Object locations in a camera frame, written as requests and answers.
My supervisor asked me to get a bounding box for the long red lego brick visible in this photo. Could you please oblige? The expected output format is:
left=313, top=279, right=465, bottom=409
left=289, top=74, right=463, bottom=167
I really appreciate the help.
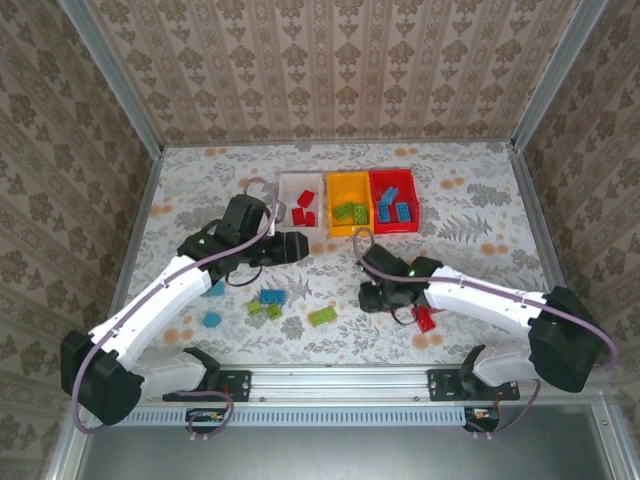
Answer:
left=412, top=305, right=438, bottom=334

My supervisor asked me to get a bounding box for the white plastic bin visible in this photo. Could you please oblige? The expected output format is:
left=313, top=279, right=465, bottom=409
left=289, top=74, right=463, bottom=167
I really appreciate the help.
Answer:
left=277, top=172, right=324, bottom=240

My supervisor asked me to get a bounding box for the yellow plastic bin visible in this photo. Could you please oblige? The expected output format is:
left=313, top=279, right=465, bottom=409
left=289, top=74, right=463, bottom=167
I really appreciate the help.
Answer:
left=325, top=171, right=375, bottom=240

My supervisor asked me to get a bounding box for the red plastic bin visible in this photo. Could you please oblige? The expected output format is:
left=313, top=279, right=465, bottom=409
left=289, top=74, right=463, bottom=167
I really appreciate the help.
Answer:
left=368, top=168, right=420, bottom=235

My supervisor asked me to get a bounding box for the grey metal panel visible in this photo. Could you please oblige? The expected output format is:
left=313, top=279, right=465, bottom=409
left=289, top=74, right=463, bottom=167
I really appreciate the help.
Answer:
left=47, top=399, right=640, bottom=480

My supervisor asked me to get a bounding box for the thin black right gripper cable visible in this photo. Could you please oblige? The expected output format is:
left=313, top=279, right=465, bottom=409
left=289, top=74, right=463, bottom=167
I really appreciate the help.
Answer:
left=392, top=304, right=426, bottom=327

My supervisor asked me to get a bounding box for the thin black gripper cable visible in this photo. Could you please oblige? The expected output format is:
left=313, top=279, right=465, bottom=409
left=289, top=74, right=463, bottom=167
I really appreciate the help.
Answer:
left=222, top=262, right=264, bottom=288
left=392, top=304, right=426, bottom=327

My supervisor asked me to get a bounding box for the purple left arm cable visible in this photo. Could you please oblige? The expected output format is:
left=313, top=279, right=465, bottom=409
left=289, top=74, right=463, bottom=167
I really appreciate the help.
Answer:
left=71, top=177, right=281, bottom=442

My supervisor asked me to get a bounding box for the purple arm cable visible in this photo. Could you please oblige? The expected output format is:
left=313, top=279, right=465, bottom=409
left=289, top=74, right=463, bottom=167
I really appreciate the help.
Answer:
left=352, top=227, right=620, bottom=439
left=71, top=177, right=281, bottom=442

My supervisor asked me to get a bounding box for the thin black left gripper cable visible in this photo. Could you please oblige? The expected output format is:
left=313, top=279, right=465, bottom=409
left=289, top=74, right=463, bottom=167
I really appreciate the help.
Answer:
left=222, top=262, right=264, bottom=288

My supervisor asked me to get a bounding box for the aluminium mounting rail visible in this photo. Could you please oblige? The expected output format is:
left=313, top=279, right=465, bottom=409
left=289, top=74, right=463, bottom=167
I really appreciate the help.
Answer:
left=74, top=363, right=612, bottom=401

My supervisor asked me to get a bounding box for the aluminium table end rail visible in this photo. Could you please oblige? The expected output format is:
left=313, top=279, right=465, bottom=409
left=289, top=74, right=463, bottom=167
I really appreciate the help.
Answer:
left=160, top=139, right=515, bottom=149

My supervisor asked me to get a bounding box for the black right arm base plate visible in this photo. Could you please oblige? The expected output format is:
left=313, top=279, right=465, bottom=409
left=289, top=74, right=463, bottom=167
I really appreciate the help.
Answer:
left=427, top=368, right=521, bottom=402

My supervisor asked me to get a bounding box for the aluminium table side rail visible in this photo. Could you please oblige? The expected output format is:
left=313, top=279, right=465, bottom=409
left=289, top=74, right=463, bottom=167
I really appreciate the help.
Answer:
left=505, top=143, right=592, bottom=364
left=93, top=147, right=165, bottom=366

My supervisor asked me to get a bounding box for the slotted grey cable duct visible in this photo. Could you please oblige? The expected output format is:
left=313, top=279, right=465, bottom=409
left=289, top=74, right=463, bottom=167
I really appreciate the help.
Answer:
left=91, top=405, right=467, bottom=427

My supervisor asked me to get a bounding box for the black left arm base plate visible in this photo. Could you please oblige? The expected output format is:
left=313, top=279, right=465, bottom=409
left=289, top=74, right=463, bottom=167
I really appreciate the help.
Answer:
left=162, top=368, right=252, bottom=402

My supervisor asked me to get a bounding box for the aluminium frame post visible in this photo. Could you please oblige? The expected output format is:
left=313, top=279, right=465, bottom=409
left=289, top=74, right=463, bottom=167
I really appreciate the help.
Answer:
left=58, top=0, right=165, bottom=156
left=510, top=0, right=610, bottom=151

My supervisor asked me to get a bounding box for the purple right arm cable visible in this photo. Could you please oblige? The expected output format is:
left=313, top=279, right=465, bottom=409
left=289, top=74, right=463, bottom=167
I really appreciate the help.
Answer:
left=352, top=227, right=620, bottom=439

